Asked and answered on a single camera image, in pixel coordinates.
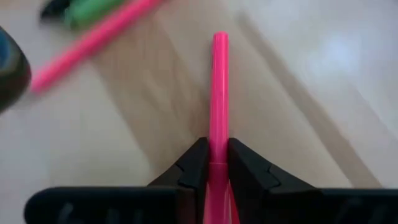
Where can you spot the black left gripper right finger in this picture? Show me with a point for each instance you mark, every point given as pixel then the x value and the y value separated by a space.
pixel 248 177

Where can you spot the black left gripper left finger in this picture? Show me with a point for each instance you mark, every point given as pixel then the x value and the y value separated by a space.
pixel 192 174

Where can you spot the pink highlighter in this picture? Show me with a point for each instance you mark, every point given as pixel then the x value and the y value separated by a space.
pixel 219 93

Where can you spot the pink pencil blue eraser cap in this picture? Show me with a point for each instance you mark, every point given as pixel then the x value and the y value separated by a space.
pixel 90 43

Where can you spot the green mechanical pencil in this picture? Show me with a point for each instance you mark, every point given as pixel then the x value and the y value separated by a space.
pixel 87 12

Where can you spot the plain black pen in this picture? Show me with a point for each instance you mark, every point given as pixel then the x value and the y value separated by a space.
pixel 54 9

